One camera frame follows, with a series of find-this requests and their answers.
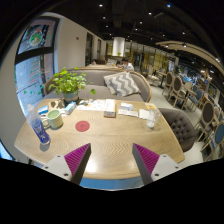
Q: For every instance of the white paper napkin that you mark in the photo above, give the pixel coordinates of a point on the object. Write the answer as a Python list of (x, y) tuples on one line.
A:
[(144, 114)]

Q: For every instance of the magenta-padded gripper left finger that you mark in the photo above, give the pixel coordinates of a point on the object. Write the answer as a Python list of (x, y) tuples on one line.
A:
[(60, 166)]

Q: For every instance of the white carton with orange print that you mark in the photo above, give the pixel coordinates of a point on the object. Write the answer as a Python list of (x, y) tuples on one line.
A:
[(109, 106)]

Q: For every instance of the light green mug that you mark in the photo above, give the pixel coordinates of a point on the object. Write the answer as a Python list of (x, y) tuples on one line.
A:
[(55, 119)]

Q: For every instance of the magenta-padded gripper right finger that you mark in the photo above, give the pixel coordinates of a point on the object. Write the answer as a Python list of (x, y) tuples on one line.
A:
[(163, 166)]

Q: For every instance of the group of ceiling spotlights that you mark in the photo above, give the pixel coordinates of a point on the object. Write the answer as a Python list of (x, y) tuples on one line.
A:
[(100, 5)]

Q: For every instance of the white printed paper sheet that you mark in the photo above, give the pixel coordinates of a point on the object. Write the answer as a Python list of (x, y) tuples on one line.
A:
[(128, 113)]

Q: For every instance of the printed white leaflet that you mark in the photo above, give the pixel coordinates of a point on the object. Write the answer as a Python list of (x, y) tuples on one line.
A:
[(93, 106)]

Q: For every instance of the small white box blue print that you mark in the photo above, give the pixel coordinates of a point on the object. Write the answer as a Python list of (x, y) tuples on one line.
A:
[(126, 106)]

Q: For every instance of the clear drinking glass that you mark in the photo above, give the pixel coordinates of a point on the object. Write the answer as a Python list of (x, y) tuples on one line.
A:
[(152, 119)]

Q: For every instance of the green potted plant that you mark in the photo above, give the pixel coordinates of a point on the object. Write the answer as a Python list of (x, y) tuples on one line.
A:
[(68, 83)]

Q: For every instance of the grey curved sofa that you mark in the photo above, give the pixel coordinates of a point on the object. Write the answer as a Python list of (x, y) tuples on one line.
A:
[(96, 78)]

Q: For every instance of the clear bottle with blue label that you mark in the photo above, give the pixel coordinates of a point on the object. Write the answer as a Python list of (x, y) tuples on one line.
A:
[(39, 128)]

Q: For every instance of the dark-framed window with stickers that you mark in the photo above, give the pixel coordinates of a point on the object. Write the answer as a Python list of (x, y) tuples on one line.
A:
[(33, 76)]

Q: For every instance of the group of dining chairs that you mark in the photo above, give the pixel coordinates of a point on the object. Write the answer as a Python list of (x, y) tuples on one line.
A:
[(207, 113)]

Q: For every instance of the yellow card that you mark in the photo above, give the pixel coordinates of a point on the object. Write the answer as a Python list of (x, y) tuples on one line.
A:
[(150, 106)]

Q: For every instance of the person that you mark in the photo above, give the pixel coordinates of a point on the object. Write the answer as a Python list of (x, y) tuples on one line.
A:
[(127, 65)]

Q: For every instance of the light blue tissue pack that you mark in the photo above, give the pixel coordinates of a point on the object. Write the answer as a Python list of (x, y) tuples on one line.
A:
[(70, 108)]

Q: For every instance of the grey white chevron pillow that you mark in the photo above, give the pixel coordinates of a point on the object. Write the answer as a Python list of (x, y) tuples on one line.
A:
[(121, 83)]

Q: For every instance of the flat round red coaster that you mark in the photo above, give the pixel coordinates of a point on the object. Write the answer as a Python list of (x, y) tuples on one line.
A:
[(82, 126)]

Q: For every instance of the grey tufted armchair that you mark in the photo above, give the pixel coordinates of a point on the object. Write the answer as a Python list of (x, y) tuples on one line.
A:
[(181, 128)]

